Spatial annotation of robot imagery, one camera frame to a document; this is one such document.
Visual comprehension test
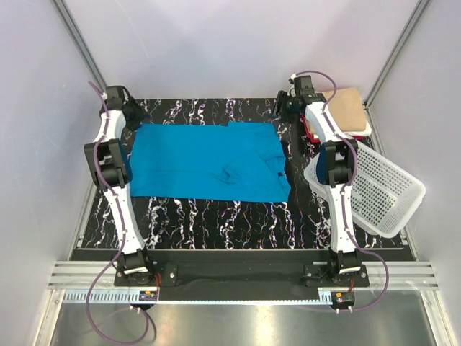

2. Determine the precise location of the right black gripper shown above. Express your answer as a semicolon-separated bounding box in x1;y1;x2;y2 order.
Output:
267;91;299;125

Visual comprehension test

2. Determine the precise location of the blue t shirt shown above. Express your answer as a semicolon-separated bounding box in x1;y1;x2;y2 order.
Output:
130;122;291;203

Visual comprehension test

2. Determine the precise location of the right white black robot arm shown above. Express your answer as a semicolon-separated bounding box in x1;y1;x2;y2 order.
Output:
272;71;361;286

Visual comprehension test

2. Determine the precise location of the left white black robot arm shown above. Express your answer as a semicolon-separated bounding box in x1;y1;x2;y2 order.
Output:
84;82;156;285

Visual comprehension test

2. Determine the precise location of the folded red t shirt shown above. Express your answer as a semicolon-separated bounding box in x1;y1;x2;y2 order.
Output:
304;120;372;143

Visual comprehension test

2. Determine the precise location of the folded beige t shirt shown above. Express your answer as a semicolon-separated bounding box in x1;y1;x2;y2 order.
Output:
327;87;367;132

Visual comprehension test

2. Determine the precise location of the white perforated plastic basket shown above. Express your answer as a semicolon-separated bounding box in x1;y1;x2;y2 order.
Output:
304;138;426;239

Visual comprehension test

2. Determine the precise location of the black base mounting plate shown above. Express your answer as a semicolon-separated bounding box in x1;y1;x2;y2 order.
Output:
114;248;370;288

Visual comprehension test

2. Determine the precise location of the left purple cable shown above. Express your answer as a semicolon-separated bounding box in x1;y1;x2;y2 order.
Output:
84;81;158;344

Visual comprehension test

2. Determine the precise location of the left aluminium corner post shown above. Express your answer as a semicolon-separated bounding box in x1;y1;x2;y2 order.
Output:
50;0;107;90

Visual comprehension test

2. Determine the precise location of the aluminium corner post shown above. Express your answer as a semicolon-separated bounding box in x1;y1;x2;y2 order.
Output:
50;0;107;90
362;0;433;109

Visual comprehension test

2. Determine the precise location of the right aluminium corner post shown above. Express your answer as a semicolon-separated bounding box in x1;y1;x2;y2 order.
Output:
362;0;433;109

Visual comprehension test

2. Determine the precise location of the white slotted cable duct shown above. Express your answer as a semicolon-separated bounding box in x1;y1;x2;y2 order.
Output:
63;288;332;306

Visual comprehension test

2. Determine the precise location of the aluminium frame rail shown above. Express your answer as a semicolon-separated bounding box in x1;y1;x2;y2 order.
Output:
48;261;438;290

